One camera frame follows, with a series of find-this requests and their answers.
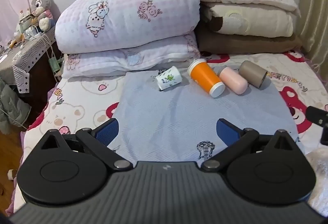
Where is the pink cup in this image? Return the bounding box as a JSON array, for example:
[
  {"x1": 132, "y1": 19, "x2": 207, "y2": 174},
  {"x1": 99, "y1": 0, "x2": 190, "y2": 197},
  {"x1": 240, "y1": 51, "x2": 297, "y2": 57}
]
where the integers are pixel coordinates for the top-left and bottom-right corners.
[{"x1": 219, "y1": 67, "x2": 248, "y2": 95}]

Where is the taupe brown cup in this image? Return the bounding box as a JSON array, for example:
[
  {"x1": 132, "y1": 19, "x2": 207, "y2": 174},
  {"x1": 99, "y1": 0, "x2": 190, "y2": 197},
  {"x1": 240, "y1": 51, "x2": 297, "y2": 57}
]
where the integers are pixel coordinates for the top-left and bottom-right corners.
[{"x1": 238, "y1": 61, "x2": 267, "y2": 88}]

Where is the orange cup with white rims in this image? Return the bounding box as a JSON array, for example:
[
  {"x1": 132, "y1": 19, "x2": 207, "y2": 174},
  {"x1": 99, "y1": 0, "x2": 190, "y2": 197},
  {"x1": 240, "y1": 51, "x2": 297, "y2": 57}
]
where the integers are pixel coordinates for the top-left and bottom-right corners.
[{"x1": 188, "y1": 58, "x2": 225, "y2": 98}]

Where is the white floral ceramic cup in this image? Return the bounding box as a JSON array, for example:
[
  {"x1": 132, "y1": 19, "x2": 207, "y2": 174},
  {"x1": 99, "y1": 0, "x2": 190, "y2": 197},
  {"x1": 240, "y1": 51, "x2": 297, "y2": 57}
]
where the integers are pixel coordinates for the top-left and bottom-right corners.
[{"x1": 156, "y1": 66, "x2": 182, "y2": 91}]

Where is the light blue textured mat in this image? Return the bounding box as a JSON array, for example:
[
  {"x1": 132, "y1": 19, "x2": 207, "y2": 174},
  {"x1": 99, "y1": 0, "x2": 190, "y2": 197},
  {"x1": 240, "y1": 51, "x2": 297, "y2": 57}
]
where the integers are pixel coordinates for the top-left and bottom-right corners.
[{"x1": 109, "y1": 70, "x2": 300, "y2": 163}]

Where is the grey green jacket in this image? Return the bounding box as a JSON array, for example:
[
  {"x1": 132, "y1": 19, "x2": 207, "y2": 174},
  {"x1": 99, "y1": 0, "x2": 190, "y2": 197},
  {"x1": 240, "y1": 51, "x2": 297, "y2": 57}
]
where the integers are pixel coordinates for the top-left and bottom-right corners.
[{"x1": 0, "y1": 79, "x2": 31, "y2": 135}]

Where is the dark brown folded blanket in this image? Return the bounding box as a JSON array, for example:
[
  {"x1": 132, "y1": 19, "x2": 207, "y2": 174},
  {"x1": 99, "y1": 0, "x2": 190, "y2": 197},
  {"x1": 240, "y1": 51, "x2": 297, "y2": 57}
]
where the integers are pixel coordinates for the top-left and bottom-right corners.
[{"x1": 195, "y1": 30, "x2": 302, "y2": 55}]

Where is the side table with patterned cloth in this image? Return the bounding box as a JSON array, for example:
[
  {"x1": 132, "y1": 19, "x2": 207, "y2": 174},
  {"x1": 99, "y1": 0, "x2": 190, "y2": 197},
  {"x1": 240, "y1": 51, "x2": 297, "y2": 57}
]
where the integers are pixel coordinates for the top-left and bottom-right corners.
[{"x1": 1, "y1": 27, "x2": 61, "y2": 112}]

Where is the white pink lower quilt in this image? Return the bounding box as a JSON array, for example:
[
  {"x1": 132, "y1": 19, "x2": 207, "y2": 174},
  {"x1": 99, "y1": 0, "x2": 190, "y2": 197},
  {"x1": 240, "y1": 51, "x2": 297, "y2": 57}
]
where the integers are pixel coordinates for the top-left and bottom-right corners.
[{"x1": 62, "y1": 33, "x2": 200, "y2": 79}]

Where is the beige curtain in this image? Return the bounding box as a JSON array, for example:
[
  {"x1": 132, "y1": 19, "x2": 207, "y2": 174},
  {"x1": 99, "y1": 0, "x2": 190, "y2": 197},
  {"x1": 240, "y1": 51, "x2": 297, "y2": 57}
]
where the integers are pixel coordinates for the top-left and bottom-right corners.
[{"x1": 297, "y1": 0, "x2": 327, "y2": 74}]

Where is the cream brown fleece blanket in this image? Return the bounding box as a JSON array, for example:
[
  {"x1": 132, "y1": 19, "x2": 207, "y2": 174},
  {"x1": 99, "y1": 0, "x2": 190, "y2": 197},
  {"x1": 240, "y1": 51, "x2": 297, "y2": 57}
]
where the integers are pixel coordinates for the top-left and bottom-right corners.
[{"x1": 201, "y1": 3, "x2": 294, "y2": 38}]

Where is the grey bunny plush toy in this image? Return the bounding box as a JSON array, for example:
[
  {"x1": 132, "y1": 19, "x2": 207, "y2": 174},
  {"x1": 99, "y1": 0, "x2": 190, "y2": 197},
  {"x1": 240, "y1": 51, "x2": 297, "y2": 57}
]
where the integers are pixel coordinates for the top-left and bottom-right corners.
[{"x1": 31, "y1": 0, "x2": 55, "y2": 32}]

